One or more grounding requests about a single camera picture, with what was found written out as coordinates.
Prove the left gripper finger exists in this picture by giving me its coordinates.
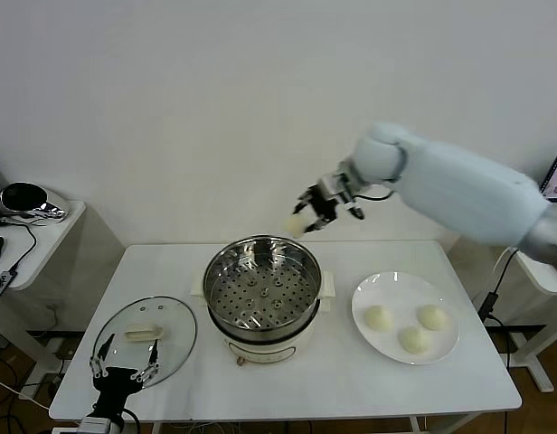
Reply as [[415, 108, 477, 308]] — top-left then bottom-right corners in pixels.
[[89, 333, 117, 379], [129, 338, 162, 384]]

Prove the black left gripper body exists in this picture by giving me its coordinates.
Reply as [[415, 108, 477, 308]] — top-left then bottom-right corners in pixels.
[[91, 366, 144, 420]]

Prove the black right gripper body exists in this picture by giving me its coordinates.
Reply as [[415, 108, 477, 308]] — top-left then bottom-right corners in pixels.
[[307, 188, 342, 223]]

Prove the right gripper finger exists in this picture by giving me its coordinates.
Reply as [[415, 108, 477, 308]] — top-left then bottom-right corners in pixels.
[[292, 185, 319, 214], [304, 215, 336, 234]]

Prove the white steamed baozi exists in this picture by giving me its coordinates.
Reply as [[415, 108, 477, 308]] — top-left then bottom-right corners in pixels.
[[281, 214, 309, 239], [363, 305, 394, 333], [417, 304, 450, 331], [398, 326, 432, 355]]

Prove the glass lid with cream handle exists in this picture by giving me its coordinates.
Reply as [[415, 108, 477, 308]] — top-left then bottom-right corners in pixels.
[[91, 296, 198, 391]]

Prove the perforated steel steamer basket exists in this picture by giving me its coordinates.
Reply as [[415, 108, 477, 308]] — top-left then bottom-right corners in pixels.
[[203, 234, 323, 341]]

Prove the white round plate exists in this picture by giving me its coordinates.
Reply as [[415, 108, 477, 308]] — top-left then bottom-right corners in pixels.
[[350, 270, 460, 365]]

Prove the cream electric cooking pot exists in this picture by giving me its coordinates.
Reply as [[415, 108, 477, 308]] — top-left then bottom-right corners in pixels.
[[190, 269, 337, 366]]

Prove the white side table with headset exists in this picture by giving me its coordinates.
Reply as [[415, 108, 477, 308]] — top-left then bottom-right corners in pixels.
[[0, 200, 89, 376]]

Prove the chrome rounded headset device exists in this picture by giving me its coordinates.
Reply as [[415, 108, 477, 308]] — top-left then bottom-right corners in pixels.
[[0, 182, 72, 225]]

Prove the white side table with laptop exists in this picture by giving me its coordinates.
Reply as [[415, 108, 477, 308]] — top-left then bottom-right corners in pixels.
[[486, 243, 557, 393]]

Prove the dark grey open laptop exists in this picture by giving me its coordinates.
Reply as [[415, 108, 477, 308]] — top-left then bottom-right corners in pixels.
[[538, 153, 557, 203]]

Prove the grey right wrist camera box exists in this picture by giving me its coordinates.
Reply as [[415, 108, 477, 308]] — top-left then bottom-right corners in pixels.
[[317, 173, 354, 198]]

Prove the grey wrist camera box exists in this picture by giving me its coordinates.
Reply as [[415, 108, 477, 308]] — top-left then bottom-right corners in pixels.
[[317, 173, 354, 198], [78, 416, 116, 434]]

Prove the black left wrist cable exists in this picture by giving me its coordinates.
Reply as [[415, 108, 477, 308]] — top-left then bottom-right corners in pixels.
[[118, 406, 142, 434]]

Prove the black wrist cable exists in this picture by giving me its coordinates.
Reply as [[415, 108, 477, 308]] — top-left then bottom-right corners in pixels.
[[118, 406, 142, 434], [344, 192, 395, 222]]

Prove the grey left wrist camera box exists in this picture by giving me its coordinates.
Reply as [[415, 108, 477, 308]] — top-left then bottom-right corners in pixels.
[[78, 416, 116, 434]]

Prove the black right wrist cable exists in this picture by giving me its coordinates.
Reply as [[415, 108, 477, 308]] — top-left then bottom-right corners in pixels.
[[344, 192, 395, 222]]

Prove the white floor cable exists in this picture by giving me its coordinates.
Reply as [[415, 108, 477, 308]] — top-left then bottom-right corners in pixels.
[[0, 377, 52, 410]]

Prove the black floor cable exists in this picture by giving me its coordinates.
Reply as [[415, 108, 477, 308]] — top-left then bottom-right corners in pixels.
[[0, 352, 18, 408]]

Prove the black cable with usb adapter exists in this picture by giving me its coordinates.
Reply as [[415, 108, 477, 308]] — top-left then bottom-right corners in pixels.
[[0, 215, 39, 275]]

